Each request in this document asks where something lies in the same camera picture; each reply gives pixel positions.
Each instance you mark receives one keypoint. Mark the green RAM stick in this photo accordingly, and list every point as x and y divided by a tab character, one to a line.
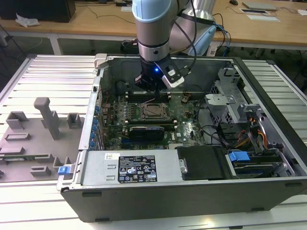
26	157

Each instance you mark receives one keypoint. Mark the silver power supply unit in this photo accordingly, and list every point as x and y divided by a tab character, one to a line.
96	167

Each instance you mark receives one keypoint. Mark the wooden desk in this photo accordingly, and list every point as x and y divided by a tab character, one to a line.
100	26

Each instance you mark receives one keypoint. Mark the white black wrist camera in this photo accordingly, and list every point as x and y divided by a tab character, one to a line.
171	74

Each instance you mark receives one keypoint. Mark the blue slot clip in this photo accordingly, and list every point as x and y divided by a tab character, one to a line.
97	109
92	136
94	129
91	144
95	123

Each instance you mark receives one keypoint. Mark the CPU socket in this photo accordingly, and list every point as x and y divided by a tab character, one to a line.
140	113

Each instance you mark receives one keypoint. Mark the black rating label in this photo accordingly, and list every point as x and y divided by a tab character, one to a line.
136	170

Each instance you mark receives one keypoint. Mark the black grey PC case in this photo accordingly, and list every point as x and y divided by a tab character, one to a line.
168	201

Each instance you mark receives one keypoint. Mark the black RAM slot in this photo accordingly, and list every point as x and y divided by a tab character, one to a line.
151	123
134	99
151	119
134	95

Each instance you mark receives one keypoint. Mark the black graphics card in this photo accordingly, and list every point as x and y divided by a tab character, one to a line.
146	133

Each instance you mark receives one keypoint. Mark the small white code label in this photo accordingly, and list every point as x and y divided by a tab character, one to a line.
112	157

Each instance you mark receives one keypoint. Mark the large black box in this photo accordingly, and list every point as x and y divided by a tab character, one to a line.
36	9

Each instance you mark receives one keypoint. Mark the round coin battery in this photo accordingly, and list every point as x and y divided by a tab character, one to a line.
185	98

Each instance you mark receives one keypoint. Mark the metal disk bay cage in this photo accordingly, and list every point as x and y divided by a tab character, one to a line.
217	103

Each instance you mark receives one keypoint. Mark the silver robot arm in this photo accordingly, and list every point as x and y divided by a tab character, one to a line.
151	26

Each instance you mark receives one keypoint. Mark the silver topped CPU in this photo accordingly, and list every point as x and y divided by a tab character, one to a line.
151	110

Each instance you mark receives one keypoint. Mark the crumpled white paper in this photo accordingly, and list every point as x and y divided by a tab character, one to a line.
27	21

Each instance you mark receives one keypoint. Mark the black bay cover plate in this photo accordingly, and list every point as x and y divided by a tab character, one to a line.
204	163

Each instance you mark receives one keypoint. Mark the black power adapter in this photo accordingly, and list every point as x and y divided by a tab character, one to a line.
121	4

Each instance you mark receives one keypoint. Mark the grey parts rack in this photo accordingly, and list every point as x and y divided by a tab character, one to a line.
36	148

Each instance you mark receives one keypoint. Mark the green motherboard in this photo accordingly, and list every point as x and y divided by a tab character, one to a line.
182	141

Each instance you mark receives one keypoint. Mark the blue disk carrier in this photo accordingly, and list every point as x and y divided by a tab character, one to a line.
237	157

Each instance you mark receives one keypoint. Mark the blue case latch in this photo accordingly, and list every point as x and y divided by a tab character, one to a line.
62	170

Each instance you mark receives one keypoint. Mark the grey closed laptop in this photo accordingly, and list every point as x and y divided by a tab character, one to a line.
260	6

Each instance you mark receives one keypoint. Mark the black computer mouse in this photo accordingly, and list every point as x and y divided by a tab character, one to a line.
233	2

